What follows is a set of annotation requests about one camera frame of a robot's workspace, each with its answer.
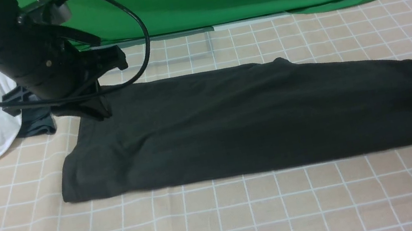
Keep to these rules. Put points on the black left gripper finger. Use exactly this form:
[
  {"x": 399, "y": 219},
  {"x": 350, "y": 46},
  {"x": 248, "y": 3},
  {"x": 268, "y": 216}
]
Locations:
[{"x": 94, "y": 108}]

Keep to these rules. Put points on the dark gray long-sleeve shirt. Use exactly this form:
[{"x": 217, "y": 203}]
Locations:
[{"x": 248, "y": 119}]

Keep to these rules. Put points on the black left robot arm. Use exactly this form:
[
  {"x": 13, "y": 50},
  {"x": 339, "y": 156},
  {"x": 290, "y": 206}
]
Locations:
[{"x": 20, "y": 98}]

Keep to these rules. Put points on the dark teal crumpled garment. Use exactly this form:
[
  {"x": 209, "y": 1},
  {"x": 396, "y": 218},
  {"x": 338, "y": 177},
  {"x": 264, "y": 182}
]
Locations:
[{"x": 37, "y": 121}]

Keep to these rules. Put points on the beige checkered tablecloth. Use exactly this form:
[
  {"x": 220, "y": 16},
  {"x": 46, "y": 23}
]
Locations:
[{"x": 371, "y": 193}]

